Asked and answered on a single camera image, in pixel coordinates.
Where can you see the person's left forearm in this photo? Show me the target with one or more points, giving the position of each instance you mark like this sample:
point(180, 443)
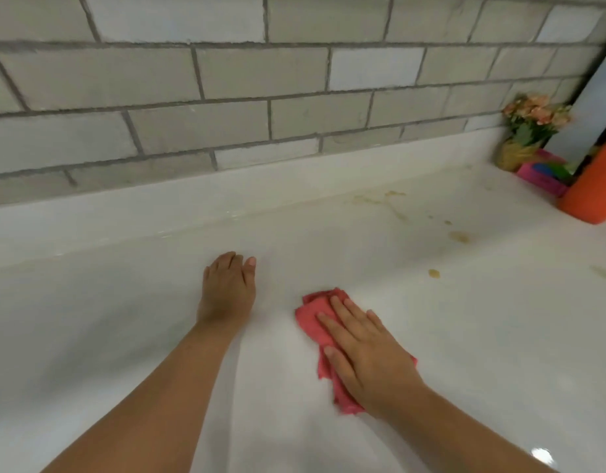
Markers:
point(140, 408)

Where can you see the person's left hand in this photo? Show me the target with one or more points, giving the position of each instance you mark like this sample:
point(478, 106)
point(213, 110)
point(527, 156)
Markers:
point(226, 295)

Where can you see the pink cloth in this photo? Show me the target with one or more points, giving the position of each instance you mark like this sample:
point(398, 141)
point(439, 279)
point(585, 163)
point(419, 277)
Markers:
point(313, 315)

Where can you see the pink plastic basket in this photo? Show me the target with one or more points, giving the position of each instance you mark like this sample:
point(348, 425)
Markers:
point(539, 182)

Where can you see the green round lid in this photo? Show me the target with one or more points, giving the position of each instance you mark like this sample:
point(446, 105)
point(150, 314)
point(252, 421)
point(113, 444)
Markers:
point(559, 170)

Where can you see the white countertop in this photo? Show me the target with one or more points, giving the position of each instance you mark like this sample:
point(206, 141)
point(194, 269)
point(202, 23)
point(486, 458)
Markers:
point(135, 315)

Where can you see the person's right hand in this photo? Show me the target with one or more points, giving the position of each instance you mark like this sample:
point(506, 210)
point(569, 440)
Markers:
point(372, 359)

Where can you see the blue round lid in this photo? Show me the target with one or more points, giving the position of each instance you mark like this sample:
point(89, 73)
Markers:
point(542, 168)

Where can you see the orange jug with white cap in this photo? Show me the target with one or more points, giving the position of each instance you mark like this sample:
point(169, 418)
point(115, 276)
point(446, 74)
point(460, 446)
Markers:
point(596, 192)

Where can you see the pink flowers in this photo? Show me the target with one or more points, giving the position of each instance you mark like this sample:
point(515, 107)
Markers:
point(524, 128)

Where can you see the person's right forearm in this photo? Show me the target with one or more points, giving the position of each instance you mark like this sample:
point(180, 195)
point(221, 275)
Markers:
point(465, 438)

